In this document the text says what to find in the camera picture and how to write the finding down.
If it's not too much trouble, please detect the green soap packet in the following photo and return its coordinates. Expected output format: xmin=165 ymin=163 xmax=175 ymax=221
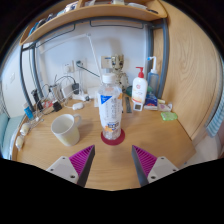
xmin=160 ymin=111 xmax=179 ymax=122

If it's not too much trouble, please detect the wooden tree figurine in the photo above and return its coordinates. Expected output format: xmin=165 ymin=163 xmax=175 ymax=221
xmin=110 ymin=54 xmax=129 ymax=89

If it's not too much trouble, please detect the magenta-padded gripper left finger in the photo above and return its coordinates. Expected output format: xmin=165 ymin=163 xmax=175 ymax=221
xmin=45 ymin=144 xmax=96 ymax=188

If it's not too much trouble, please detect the wooden shelf unit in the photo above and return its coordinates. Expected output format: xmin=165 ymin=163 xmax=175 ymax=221
xmin=19 ymin=0 xmax=168 ymax=47

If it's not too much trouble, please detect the striped teal cloth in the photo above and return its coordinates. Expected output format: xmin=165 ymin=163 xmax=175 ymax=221
xmin=205 ymin=99 xmax=224 ymax=138

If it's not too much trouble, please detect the white red-pump lotion bottle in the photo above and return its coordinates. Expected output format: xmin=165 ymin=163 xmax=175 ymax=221
xmin=131 ymin=66 xmax=149 ymax=107

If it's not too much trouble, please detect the clear plastic water bottle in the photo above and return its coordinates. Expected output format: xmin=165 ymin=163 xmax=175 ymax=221
xmin=97 ymin=72 xmax=123 ymax=141

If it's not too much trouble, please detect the grey metal desk frame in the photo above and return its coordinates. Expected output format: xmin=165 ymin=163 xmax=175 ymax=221
xmin=19 ymin=16 xmax=171 ymax=113

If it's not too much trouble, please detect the black plug-in charger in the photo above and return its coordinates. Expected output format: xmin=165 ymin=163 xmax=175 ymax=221
xmin=71 ymin=82 xmax=81 ymax=95

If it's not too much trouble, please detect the small white thermometer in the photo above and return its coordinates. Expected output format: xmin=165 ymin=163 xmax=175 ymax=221
xmin=133 ymin=102 xmax=144 ymax=112

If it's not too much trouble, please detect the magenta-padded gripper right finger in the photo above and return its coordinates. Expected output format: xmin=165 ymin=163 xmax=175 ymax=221
xmin=131 ymin=144 xmax=178 ymax=188

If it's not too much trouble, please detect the flat round red coaster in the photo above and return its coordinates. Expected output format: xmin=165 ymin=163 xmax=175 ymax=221
xmin=100 ymin=128 xmax=126 ymax=146

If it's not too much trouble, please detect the clear spray bottle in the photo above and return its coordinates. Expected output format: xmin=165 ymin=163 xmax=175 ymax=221
xmin=146 ymin=55 xmax=161 ymax=98

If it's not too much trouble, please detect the plastic-wrapped bun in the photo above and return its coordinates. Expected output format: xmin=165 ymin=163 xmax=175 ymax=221
xmin=19 ymin=122 xmax=31 ymax=136
xmin=14 ymin=135 xmax=26 ymax=150

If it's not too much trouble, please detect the black electric shaver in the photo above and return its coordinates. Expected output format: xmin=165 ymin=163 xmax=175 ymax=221
xmin=30 ymin=88 xmax=43 ymax=111

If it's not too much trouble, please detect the bed with checkered bedding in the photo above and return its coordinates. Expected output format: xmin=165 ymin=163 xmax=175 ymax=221
xmin=0 ymin=111 xmax=24 ymax=159

